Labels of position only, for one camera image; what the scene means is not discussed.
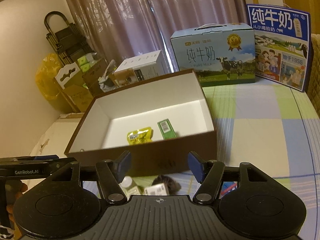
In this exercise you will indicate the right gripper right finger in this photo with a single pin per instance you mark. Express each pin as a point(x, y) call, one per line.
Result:
point(209, 174)

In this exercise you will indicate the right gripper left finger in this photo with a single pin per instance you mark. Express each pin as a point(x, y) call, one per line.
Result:
point(110, 174)

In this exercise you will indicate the tall white medicine box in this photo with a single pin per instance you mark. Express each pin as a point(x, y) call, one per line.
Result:
point(157, 190)

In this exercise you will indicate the person's hand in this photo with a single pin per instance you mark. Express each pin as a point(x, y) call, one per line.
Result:
point(13, 190)

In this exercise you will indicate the small white bottle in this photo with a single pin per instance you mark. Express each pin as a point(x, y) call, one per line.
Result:
point(129, 187)

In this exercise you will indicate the black hair scrunchie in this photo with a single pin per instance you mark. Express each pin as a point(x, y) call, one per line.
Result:
point(172, 185)

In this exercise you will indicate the yellow snack packet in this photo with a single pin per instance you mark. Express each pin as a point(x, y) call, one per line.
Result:
point(140, 136)

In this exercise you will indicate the small green carton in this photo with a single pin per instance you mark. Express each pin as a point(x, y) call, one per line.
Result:
point(166, 129)

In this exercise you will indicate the brown white open box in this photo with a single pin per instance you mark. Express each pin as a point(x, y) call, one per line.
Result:
point(102, 131)

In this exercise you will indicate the checkered bed sheet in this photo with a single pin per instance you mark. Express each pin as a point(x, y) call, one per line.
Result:
point(276, 128)

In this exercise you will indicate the brown cardboard box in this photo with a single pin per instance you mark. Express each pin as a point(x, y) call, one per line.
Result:
point(81, 87)

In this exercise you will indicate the yellow plastic bag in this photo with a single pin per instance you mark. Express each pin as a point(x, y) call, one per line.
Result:
point(44, 79)

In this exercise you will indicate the white product box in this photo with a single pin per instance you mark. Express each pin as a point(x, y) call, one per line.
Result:
point(140, 68)

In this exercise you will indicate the black folding rack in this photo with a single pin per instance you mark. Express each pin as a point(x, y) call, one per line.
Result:
point(68, 43)

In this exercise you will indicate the quilted tan headboard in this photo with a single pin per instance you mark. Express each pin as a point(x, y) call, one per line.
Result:
point(314, 83)

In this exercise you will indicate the purple curtain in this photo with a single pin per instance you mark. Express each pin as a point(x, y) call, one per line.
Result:
point(120, 29)

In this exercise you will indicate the dark blue milk carton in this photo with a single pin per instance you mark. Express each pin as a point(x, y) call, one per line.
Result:
point(282, 44)

